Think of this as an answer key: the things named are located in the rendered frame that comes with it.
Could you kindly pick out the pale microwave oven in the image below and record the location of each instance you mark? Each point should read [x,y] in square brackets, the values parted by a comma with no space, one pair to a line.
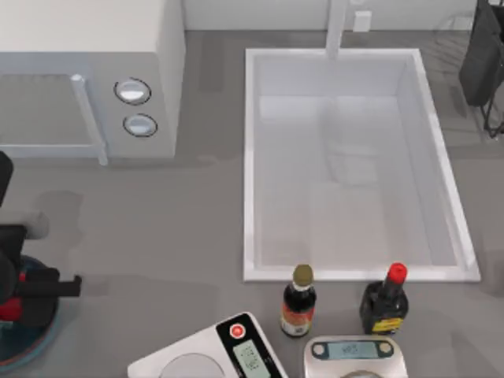
[130,35]

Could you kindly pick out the white sink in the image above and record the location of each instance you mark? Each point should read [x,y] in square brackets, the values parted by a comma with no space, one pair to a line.
[354,165]

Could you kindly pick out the white wall socket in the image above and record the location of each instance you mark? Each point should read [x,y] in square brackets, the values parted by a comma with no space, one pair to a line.
[362,21]

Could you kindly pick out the small red object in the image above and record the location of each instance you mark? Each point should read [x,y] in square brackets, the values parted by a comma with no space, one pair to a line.
[11,309]

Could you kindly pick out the teal round dish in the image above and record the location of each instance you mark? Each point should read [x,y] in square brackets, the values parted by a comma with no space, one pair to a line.
[37,338]

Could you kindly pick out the white and black kitchen scale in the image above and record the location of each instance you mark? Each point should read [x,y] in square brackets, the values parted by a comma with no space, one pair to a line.
[244,346]

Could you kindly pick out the silver kitchen scale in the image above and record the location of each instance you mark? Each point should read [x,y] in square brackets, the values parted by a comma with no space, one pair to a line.
[354,354]

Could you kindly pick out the large silver microwave knob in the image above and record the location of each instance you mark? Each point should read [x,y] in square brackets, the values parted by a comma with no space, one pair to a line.
[132,91]

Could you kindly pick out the tall white tap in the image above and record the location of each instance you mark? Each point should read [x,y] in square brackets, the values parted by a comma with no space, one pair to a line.
[335,27]

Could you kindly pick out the small silver microwave knob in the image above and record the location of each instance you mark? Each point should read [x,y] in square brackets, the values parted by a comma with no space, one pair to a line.
[140,125]

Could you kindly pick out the microwave oven door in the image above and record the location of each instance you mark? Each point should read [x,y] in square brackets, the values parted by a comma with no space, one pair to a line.
[43,110]

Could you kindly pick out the dark bottle with red cap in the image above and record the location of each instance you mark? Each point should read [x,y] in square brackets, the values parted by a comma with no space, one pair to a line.
[384,307]

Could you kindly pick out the dark bottle with olive cap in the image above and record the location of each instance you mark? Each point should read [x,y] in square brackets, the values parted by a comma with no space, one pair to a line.
[298,303]

